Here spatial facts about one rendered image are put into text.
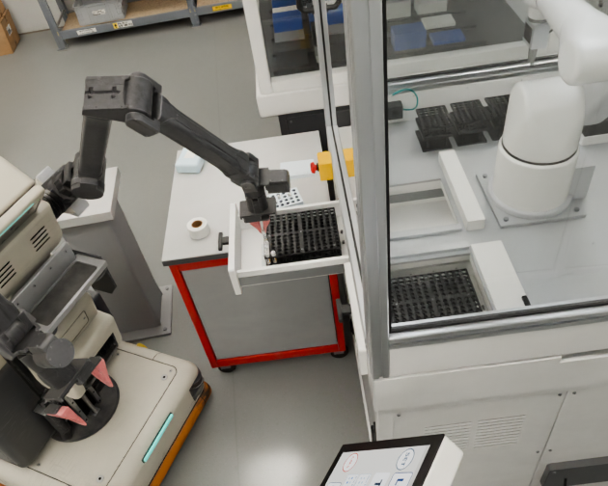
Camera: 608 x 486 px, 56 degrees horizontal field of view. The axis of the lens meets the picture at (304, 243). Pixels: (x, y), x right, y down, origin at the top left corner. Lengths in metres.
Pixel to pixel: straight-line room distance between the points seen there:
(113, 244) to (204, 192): 0.46
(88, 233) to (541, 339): 1.68
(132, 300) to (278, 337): 0.71
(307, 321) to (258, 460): 0.55
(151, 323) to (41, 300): 1.21
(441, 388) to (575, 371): 0.31
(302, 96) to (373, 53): 1.59
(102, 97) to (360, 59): 0.59
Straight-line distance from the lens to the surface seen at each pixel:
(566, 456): 1.92
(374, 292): 1.06
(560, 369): 1.44
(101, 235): 2.34
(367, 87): 0.79
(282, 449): 2.30
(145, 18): 5.41
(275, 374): 2.46
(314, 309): 2.14
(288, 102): 2.35
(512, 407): 1.57
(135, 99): 1.17
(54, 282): 1.59
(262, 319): 2.18
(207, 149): 1.31
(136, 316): 2.69
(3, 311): 1.21
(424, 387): 1.36
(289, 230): 1.70
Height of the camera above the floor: 2.06
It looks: 45 degrees down
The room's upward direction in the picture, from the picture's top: 10 degrees counter-clockwise
